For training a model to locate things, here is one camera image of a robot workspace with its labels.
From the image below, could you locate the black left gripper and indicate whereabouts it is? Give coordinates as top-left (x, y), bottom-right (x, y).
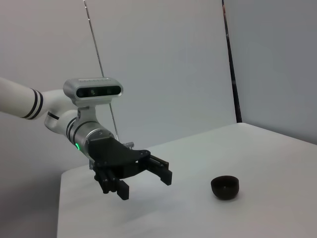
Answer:
top-left (88, 138), bottom-right (173, 201)

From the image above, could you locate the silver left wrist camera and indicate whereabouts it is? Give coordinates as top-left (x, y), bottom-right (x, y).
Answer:
top-left (63, 77), bottom-right (124, 124)

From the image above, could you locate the small black teacup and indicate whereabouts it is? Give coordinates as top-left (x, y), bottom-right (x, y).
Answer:
top-left (210, 175), bottom-right (241, 200)

